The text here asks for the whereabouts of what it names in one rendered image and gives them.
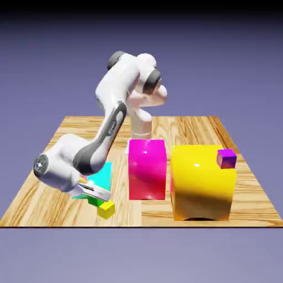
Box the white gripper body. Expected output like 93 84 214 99
77 182 111 202

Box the small yellow cube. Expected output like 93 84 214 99
97 200 116 220

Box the large magenta box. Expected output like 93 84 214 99
128 138 167 201

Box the large cyan box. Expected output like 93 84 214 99
72 161 113 200

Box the small green cube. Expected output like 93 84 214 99
87 195 104 208

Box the small purple cube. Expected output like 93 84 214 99
216 148 238 170

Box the large yellow box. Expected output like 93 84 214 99
170 144 238 222

